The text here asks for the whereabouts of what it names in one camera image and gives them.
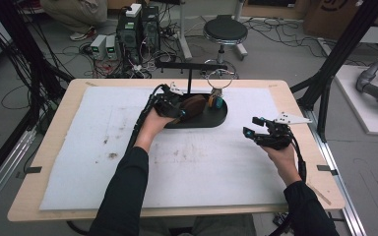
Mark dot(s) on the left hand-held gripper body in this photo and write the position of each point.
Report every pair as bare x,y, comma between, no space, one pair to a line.
165,101

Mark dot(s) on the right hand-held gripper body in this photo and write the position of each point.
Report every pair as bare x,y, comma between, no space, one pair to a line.
275,136

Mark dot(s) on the brown zip pouch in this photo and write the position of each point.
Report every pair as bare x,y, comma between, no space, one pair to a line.
193,106

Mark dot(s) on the black oval tray with hanger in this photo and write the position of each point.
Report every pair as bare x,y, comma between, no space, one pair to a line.
206,116

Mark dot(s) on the person's right hand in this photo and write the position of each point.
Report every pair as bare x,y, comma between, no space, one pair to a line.
283,162

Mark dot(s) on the person's left hand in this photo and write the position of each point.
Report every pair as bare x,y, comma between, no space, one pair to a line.
151,128

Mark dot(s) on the white table mat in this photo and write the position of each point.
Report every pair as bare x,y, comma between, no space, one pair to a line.
210,170

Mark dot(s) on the black tape strip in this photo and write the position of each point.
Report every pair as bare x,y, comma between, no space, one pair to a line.
325,168
32,169

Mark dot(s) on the white table leg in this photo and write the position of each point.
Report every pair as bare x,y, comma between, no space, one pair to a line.
183,32
241,49

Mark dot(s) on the black computer tower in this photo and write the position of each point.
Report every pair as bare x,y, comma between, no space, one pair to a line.
128,37
151,28

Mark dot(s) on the white power supply unit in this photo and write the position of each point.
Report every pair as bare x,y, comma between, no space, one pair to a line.
111,46
98,46

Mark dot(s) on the black round stool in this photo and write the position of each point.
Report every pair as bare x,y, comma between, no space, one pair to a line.
225,31

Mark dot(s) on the white platform board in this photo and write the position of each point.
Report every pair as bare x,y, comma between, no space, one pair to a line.
367,111

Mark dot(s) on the white box on tower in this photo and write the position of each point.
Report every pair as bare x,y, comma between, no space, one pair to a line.
133,10

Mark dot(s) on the cardboard box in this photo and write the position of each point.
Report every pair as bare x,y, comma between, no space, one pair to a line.
338,18

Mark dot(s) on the aluminium rail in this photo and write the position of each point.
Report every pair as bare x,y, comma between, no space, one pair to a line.
338,183
3,170

